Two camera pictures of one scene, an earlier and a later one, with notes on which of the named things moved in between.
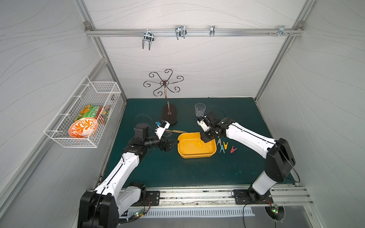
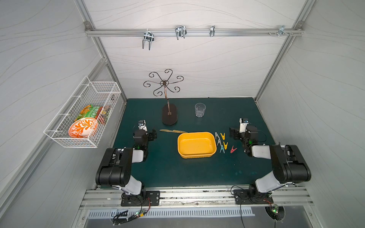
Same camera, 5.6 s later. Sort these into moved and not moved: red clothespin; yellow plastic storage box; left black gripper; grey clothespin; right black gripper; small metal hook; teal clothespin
Moved: right black gripper; left black gripper
Not moved: grey clothespin; teal clothespin; red clothespin; yellow plastic storage box; small metal hook
